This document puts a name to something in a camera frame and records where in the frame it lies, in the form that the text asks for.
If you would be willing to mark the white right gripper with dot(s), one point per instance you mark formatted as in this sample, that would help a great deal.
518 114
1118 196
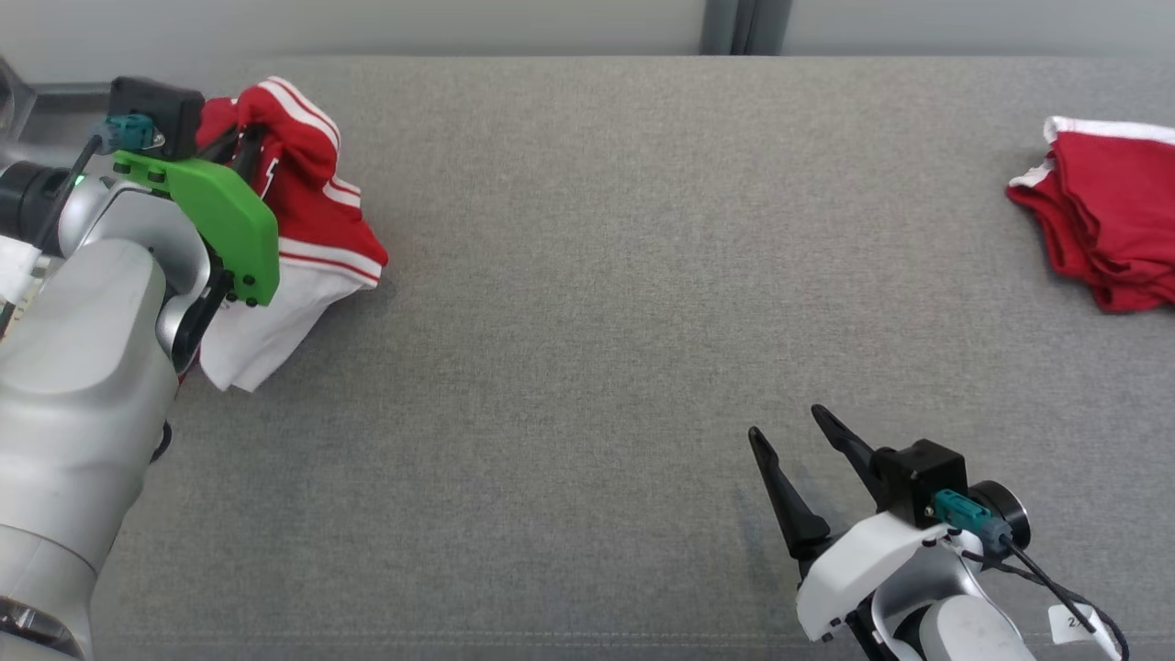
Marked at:
854 569

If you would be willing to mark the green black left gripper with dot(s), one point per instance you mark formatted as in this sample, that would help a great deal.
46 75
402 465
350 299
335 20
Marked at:
229 220

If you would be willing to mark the red and white jersey shirt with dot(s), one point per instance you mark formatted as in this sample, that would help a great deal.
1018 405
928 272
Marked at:
312 211

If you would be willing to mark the red shorts with white stripe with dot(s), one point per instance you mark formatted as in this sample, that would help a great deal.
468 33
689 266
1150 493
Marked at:
1111 220

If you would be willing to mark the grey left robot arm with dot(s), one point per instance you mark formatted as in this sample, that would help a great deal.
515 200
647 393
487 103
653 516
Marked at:
83 386

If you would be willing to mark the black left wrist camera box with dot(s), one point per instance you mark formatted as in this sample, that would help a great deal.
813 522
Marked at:
165 106

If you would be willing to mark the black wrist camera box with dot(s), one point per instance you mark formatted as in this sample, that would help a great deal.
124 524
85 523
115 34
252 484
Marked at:
923 473
165 106

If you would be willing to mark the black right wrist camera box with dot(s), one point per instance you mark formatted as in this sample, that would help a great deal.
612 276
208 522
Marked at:
923 473

